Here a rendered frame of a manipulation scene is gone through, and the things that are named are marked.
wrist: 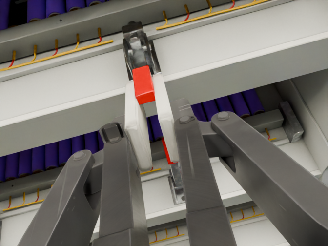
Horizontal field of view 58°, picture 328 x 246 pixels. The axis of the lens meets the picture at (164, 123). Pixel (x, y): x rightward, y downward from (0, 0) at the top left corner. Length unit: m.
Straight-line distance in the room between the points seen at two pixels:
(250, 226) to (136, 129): 0.46
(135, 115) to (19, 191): 0.32
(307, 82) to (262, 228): 0.30
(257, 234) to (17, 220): 0.39
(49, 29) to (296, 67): 0.22
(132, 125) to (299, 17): 0.19
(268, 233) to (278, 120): 0.24
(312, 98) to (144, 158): 0.27
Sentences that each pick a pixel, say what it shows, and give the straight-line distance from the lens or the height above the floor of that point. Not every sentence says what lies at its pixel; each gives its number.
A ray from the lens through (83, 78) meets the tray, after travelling 0.27.
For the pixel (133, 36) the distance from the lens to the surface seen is 0.24.
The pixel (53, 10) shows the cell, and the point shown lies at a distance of 0.32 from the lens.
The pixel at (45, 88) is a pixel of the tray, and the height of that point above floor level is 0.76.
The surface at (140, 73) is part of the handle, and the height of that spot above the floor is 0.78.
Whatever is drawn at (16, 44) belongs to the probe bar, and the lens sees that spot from 0.31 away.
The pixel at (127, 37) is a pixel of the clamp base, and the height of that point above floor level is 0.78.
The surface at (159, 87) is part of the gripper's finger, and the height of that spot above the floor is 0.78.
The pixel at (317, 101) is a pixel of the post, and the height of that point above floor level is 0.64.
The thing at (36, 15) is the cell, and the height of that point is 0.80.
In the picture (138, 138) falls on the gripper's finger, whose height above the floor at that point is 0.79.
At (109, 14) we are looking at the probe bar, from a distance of 0.28.
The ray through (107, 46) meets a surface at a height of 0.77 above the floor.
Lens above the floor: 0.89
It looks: 43 degrees down
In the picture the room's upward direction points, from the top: 17 degrees counter-clockwise
